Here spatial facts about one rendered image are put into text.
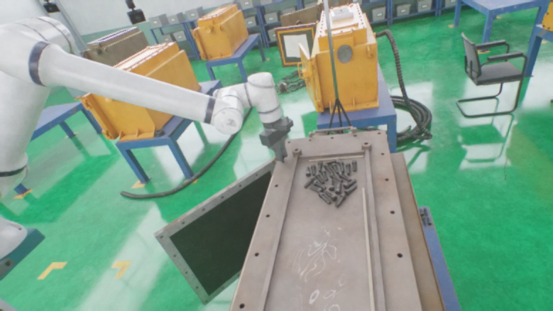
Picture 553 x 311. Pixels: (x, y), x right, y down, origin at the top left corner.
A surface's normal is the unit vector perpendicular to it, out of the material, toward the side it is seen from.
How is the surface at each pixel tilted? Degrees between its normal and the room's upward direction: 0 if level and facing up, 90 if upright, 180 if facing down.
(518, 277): 0
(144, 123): 90
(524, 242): 0
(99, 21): 90
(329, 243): 0
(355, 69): 90
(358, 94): 90
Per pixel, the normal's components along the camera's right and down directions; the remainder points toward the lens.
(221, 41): -0.14, 0.60
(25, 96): 0.49, 0.73
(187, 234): 0.63, 0.34
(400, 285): -0.21, -0.79
